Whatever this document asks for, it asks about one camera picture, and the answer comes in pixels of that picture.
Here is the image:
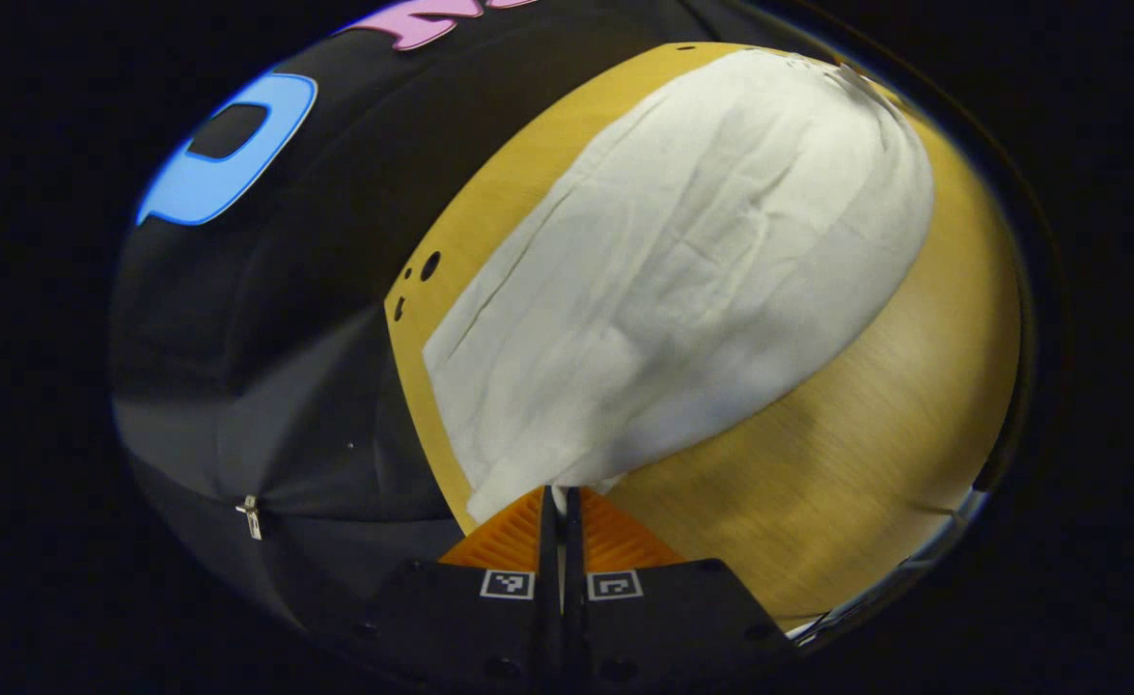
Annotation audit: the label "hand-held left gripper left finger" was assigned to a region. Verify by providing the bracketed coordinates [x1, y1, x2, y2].
[354, 486, 565, 695]

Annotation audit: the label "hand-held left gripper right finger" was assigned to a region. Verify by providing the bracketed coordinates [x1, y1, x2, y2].
[565, 486, 801, 695]

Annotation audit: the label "white jeans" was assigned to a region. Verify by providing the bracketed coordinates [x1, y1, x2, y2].
[422, 48, 936, 527]

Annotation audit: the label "black backdrop cloth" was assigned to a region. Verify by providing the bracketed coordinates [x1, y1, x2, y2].
[108, 0, 818, 657]

